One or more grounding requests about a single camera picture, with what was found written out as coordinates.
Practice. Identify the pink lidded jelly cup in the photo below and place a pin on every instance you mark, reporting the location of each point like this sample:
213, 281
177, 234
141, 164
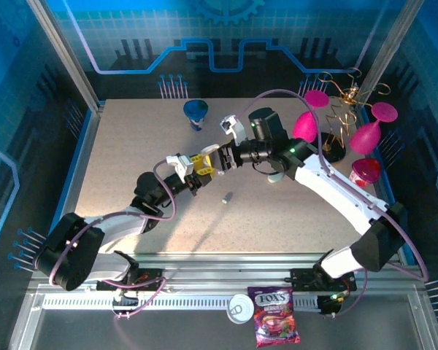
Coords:
366, 169

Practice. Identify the purple Fox's candy bag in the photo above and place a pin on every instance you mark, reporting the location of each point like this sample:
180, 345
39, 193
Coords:
273, 313

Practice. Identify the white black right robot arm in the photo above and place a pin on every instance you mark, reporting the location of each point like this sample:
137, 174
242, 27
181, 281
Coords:
336, 189

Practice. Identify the aluminium frame rail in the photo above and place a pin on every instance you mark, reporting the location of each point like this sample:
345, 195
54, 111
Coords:
222, 262

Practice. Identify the aluminium frame post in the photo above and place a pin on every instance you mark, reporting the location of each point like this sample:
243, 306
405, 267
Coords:
388, 47
68, 54

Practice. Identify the pink plastic wine glass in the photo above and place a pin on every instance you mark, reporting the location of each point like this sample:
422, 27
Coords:
304, 125
366, 138

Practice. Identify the white pull-tab tin can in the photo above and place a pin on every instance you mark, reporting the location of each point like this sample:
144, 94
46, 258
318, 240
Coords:
237, 310

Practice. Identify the blue white paper cup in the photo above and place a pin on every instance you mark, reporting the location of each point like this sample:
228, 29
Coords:
195, 109

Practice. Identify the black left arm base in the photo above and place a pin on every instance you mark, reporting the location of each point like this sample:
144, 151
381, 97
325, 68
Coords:
146, 275

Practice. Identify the white earbud charging case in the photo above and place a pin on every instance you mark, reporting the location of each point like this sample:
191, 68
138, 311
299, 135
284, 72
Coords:
210, 148

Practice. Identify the black connector box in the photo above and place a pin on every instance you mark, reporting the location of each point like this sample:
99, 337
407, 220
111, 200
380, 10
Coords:
330, 305

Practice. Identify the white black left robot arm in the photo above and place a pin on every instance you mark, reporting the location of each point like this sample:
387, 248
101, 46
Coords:
120, 222

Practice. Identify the small grey cylinder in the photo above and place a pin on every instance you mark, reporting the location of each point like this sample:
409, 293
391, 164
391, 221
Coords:
226, 197

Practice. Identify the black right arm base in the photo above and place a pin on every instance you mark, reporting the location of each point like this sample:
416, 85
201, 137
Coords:
303, 279

